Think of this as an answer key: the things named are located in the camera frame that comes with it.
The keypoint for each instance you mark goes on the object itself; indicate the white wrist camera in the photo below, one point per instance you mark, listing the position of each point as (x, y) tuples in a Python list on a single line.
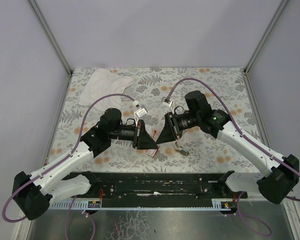
[(169, 103), (141, 111)]

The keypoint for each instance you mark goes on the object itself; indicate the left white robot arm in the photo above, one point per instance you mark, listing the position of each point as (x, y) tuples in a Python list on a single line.
[(35, 192)]

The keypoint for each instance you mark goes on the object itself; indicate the right aluminium frame post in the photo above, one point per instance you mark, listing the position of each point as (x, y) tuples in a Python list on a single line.
[(266, 34)]

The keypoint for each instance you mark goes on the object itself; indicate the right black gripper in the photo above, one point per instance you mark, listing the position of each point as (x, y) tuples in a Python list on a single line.
[(171, 125)]

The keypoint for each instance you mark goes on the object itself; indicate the white slotted cable duct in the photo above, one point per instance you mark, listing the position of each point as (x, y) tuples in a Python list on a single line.
[(145, 203)]

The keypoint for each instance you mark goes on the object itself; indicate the floral patterned table mat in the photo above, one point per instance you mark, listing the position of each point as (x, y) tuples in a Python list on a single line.
[(224, 87)]

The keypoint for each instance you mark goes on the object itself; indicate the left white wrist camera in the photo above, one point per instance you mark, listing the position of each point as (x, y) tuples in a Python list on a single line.
[(141, 111)]

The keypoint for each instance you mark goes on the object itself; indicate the white cloth towel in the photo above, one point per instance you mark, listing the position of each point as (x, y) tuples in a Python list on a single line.
[(101, 83)]

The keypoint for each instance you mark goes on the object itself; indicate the aluminium frame post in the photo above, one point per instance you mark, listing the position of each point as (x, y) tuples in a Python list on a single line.
[(266, 34), (50, 36)]

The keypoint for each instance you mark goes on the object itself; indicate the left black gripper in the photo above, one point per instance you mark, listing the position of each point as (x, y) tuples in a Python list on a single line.
[(136, 134)]

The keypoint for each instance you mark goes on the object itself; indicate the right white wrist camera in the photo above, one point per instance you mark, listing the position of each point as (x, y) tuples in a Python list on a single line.
[(169, 103)]

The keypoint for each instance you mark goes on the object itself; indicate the left aluminium frame post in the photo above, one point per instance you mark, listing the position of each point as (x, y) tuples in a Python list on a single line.
[(50, 36)]

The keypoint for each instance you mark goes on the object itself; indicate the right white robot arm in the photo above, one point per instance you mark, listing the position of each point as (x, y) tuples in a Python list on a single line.
[(277, 173)]

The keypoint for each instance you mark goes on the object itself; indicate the red staple box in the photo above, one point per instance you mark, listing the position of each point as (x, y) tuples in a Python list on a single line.
[(152, 152)]

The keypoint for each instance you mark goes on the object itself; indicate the beige brown stapler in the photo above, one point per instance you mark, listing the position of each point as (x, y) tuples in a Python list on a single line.
[(180, 149)]

